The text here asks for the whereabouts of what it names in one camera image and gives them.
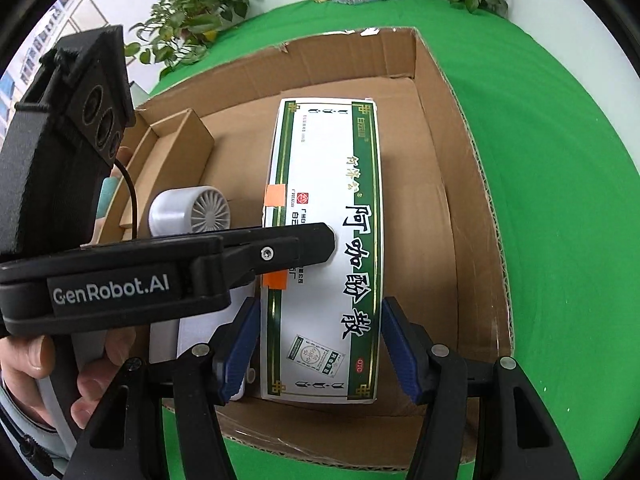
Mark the white handheld fan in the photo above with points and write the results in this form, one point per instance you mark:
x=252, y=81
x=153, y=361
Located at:
x=175, y=210

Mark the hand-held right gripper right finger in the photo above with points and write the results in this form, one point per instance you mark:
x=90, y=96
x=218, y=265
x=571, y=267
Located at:
x=400, y=350

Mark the person's left hand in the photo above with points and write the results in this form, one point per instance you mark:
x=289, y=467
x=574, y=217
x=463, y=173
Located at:
x=25, y=360

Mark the brown cardboard tray box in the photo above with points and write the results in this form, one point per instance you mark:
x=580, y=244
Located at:
x=170, y=160

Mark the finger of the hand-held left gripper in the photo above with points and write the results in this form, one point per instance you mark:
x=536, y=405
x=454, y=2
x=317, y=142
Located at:
x=280, y=250

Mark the large corrugated cardboard box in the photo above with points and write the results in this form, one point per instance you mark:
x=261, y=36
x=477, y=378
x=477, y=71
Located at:
x=435, y=210

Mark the white green medicine box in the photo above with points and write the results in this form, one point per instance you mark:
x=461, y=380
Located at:
x=325, y=160

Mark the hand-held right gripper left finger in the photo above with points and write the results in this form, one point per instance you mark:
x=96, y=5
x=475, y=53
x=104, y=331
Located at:
x=240, y=355

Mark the leafy green potted plant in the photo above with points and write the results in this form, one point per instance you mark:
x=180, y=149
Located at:
x=190, y=15

